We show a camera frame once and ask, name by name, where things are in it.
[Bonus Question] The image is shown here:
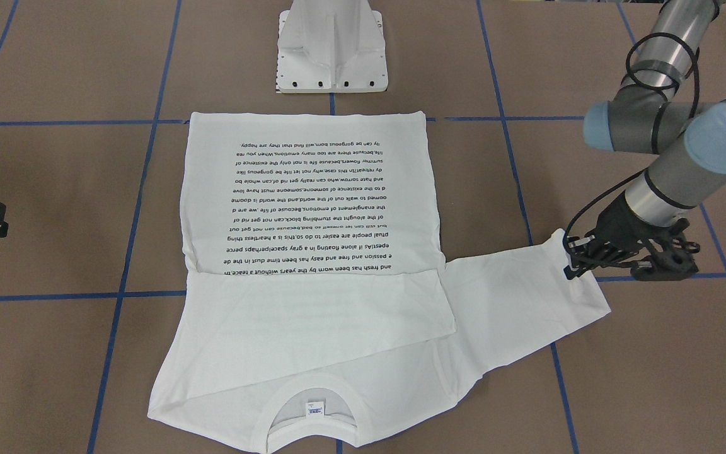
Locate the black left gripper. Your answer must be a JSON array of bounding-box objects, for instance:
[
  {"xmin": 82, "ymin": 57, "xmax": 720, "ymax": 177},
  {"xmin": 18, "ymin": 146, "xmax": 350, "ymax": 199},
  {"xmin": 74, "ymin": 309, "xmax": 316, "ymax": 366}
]
[{"xmin": 563, "ymin": 195, "xmax": 701, "ymax": 281}]

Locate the white long-sleeve printed shirt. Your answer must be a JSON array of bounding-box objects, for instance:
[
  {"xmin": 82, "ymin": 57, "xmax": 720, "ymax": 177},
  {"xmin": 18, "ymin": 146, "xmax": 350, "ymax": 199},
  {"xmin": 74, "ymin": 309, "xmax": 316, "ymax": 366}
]
[{"xmin": 147, "ymin": 112, "xmax": 610, "ymax": 453}]

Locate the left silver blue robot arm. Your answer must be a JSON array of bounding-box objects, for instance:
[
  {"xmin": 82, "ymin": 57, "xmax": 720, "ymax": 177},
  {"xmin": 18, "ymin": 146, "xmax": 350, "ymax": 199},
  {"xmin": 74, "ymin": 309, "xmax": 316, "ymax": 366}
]
[{"xmin": 563, "ymin": 1, "xmax": 726, "ymax": 281}]

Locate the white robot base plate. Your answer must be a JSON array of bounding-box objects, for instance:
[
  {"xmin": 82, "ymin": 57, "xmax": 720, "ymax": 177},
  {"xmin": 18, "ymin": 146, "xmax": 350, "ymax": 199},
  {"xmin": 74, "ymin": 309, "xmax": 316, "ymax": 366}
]
[{"xmin": 275, "ymin": 1, "xmax": 389, "ymax": 94}]

